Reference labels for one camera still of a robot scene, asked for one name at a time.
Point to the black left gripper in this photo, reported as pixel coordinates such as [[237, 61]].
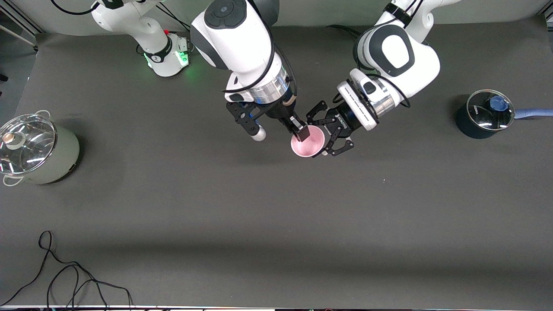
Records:
[[341, 122]]

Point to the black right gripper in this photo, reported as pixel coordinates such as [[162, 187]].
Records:
[[278, 113]]

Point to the pink plastic cup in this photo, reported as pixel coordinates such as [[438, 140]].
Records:
[[312, 147]]

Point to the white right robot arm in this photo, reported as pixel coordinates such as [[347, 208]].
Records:
[[233, 39]]

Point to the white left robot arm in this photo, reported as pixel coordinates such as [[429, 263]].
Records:
[[397, 52]]

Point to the dark grey table cover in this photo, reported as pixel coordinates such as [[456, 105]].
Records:
[[276, 216]]

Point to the dark blue saucepan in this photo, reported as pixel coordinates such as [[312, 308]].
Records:
[[464, 123]]

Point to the glass lid with blue knob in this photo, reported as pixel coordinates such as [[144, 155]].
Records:
[[486, 119]]

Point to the pale green cooking pot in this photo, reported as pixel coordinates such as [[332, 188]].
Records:
[[65, 160]]

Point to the large glass pot lid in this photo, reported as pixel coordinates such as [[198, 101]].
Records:
[[28, 144]]

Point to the metal frame rail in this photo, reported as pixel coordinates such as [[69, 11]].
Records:
[[19, 28]]

